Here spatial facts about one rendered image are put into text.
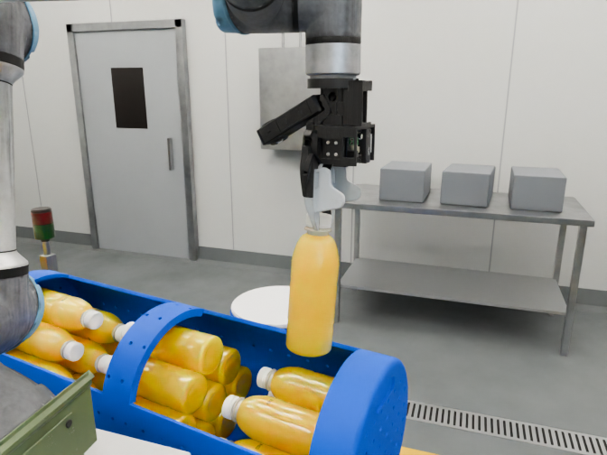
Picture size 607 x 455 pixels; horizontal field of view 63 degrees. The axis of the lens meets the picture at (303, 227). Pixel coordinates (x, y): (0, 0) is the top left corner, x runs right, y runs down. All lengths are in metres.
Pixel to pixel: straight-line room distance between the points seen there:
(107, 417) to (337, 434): 0.44
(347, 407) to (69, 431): 0.36
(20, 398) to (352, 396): 0.42
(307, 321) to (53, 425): 0.35
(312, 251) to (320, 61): 0.26
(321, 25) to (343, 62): 0.05
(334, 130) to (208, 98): 4.04
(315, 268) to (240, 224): 4.01
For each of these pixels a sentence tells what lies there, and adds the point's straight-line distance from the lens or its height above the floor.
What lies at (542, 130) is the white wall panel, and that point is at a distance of 4.14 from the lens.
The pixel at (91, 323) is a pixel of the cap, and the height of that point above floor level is 1.16.
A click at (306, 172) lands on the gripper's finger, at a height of 1.53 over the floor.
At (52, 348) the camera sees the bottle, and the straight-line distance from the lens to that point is 1.18.
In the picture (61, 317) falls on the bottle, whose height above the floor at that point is 1.17.
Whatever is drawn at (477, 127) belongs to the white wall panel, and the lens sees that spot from 4.11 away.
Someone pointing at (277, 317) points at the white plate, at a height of 1.04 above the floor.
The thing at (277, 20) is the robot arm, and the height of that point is 1.73.
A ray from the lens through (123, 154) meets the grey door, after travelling 5.21.
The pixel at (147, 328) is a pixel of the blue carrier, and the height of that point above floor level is 1.22.
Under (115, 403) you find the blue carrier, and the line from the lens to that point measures 0.97.
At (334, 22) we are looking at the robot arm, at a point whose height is 1.72.
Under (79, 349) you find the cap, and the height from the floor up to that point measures 1.12.
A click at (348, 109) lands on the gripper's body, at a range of 0.69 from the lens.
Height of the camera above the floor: 1.64
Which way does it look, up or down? 16 degrees down
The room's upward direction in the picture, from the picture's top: straight up
